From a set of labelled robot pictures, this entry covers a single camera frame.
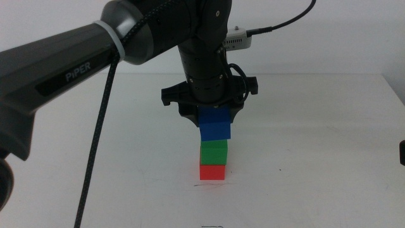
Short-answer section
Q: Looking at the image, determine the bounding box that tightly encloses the green cube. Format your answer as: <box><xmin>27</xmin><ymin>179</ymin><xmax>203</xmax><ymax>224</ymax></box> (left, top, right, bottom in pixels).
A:
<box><xmin>200</xmin><ymin>139</ymin><xmax>229</xmax><ymax>167</ymax></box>

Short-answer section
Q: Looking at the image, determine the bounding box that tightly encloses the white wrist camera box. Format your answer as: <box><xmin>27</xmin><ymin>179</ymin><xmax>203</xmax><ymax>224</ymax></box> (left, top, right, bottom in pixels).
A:
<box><xmin>222</xmin><ymin>25</ymin><xmax>253</xmax><ymax>51</ymax></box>

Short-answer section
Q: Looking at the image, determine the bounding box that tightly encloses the white cable tie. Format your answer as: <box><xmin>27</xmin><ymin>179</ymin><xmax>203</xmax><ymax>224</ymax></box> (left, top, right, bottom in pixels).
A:
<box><xmin>92</xmin><ymin>20</ymin><xmax>126</xmax><ymax>61</ymax></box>

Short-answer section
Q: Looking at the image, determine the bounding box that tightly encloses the smooth black camera cable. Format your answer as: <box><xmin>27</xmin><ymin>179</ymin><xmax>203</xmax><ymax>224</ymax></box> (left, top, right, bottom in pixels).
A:
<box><xmin>246</xmin><ymin>0</ymin><xmax>317</xmax><ymax>35</ymax></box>

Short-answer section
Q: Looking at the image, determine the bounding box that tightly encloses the red cube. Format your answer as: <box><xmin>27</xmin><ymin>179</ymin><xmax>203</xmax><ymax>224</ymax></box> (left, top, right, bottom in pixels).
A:
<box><xmin>199</xmin><ymin>163</ymin><xmax>227</xmax><ymax>181</ymax></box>

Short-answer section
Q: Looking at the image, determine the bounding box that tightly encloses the blue cube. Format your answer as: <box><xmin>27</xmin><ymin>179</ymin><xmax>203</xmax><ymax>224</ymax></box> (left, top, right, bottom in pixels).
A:
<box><xmin>198</xmin><ymin>105</ymin><xmax>232</xmax><ymax>143</ymax></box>

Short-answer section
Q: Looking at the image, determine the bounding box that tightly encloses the braided black cable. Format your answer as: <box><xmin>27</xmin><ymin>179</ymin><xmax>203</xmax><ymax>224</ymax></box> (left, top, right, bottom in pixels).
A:
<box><xmin>73</xmin><ymin>0</ymin><xmax>180</xmax><ymax>228</ymax></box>

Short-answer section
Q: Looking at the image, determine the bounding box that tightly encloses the thin black looped cable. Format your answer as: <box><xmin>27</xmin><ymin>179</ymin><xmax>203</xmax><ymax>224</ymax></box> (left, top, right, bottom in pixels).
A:
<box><xmin>216</xmin><ymin>46</ymin><xmax>250</xmax><ymax>106</ymax></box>

